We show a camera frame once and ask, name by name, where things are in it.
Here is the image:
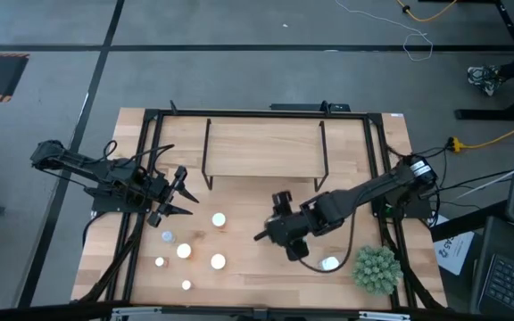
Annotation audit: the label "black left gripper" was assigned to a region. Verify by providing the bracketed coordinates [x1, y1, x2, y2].
[142, 165, 200, 228]

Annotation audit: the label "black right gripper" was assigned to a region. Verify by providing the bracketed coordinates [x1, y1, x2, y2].
[253, 190, 314, 263]

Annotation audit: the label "white bottle with printed label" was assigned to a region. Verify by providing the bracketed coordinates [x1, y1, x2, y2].
[318, 255, 341, 273]

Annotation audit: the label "wooden shelf black metal legs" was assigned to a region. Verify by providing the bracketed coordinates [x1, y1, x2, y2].
[201, 117, 330, 193]

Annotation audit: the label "black bar with silver brackets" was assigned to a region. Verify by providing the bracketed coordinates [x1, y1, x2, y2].
[0, 300, 514, 321]

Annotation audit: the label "green artificial plant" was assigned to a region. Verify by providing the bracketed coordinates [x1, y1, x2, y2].
[352, 244, 404, 297]

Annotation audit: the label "white paper sign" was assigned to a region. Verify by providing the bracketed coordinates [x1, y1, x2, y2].
[433, 216, 477, 276]

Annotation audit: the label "black side table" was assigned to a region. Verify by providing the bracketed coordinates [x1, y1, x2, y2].
[429, 200, 514, 321]

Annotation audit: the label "black laptop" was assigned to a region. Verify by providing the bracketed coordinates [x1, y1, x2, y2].
[470, 216, 514, 321]

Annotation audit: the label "person's shoe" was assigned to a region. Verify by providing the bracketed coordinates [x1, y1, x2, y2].
[466, 64, 506, 97]

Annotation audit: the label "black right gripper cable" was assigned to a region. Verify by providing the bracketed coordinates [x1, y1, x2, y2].
[299, 209, 359, 274]

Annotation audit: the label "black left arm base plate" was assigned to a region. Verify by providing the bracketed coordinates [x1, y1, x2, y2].
[90, 177, 153, 214]

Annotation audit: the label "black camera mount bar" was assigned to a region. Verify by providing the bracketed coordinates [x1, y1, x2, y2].
[269, 100, 352, 113]

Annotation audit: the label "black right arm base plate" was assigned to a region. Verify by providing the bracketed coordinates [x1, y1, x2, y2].
[372, 195, 432, 219]

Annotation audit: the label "yellow cord with plug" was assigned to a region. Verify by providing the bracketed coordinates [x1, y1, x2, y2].
[445, 127, 514, 154]

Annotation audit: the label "black desk frame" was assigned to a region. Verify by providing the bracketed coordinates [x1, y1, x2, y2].
[417, 0, 514, 121]

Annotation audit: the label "thin white cable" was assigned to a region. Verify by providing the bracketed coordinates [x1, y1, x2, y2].
[335, 0, 435, 62]

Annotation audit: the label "yellow extension cord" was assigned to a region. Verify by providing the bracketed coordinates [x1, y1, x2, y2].
[394, 0, 459, 23]

